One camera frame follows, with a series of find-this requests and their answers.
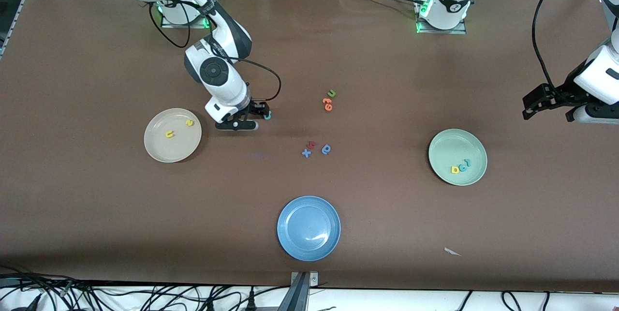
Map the pale green plate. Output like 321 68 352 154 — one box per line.
428 129 488 186

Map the beige brown plate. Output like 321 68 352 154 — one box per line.
144 108 202 163

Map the blue plate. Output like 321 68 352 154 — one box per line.
277 196 341 262

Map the brown table mat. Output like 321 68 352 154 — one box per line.
0 0 619 293

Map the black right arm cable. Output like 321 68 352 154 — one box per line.
149 0 282 104

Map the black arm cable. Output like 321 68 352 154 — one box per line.
532 0 578 90
149 0 282 104

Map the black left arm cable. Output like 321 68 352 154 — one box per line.
532 0 578 90

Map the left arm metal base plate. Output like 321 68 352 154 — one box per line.
413 0 467 35

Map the metal table bracket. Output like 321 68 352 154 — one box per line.
278 271 320 311

